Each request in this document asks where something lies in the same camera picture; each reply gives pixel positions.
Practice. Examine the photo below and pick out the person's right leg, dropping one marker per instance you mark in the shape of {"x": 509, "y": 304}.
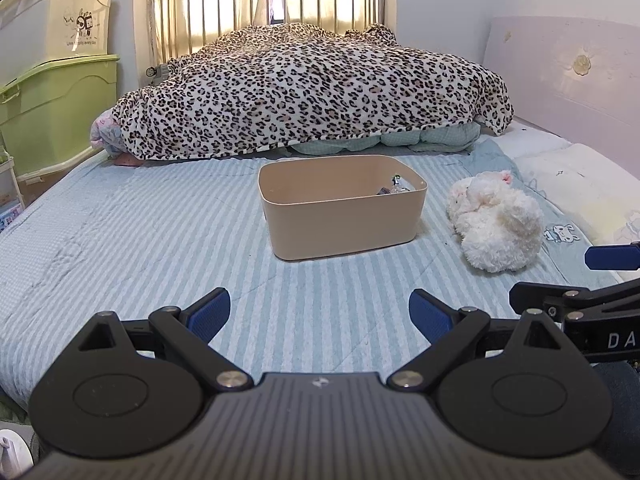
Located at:
{"x": 622, "y": 400}

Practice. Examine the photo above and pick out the white fluffy plush toy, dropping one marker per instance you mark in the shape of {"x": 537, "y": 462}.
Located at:
{"x": 500, "y": 225}

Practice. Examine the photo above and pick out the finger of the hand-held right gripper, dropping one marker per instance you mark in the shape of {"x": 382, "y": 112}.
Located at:
{"x": 550, "y": 296}
{"x": 612, "y": 257}

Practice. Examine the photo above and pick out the white drawer cart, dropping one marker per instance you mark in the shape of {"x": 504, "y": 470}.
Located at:
{"x": 7, "y": 195}

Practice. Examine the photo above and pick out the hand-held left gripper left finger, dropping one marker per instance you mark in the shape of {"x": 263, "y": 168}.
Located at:
{"x": 210, "y": 312}

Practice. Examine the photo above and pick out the beige plastic storage bin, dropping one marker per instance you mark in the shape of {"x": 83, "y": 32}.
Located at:
{"x": 340, "y": 225}

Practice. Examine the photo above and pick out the light green checked quilt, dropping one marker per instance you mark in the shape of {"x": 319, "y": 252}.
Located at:
{"x": 430, "y": 137}

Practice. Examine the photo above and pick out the grey wall socket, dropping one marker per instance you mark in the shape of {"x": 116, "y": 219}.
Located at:
{"x": 157, "y": 72}

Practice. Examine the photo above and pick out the white rounded object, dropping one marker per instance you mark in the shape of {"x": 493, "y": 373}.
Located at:
{"x": 12, "y": 452}

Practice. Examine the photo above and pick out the white bed headboard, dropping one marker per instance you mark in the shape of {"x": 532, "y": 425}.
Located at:
{"x": 550, "y": 70}

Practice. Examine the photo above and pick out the green plastic storage box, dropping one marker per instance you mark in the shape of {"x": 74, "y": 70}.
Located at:
{"x": 50, "y": 110}

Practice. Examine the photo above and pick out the white pillow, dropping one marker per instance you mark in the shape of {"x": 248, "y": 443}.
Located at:
{"x": 590, "y": 185}

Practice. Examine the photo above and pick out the blue striped bed sheet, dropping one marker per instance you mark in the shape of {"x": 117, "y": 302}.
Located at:
{"x": 125, "y": 240}

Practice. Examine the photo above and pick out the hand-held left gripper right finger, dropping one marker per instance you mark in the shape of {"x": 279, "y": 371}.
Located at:
{"x": 430, "y": 315}

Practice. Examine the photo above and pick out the beige plastic storage box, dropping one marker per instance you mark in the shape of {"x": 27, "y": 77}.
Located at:
{"x": 40, "y": 20}

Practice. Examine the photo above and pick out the pink floral quilt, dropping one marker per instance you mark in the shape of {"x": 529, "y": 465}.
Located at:
{"x": 102, "y": 132}

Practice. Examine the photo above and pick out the leopard print blanket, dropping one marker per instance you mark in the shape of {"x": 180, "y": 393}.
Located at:
{"x": 300, "y": 90}

